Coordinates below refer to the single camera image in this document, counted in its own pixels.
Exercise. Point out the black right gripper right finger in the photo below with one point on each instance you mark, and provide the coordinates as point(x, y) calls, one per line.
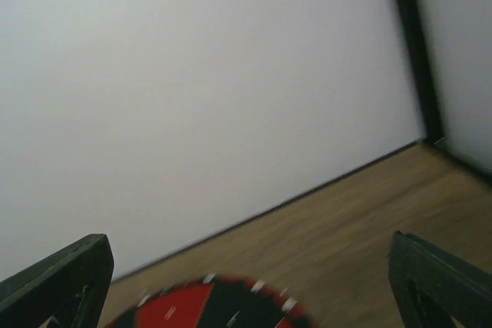
point(434, 288)

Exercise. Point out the black enclosure frame post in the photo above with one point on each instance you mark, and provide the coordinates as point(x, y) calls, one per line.
point(420, 62)

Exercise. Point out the round red black poker mat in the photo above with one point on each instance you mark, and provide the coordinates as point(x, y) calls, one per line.
point(216, 300)

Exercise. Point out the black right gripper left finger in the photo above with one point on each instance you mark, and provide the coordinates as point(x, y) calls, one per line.
point(65, 289)

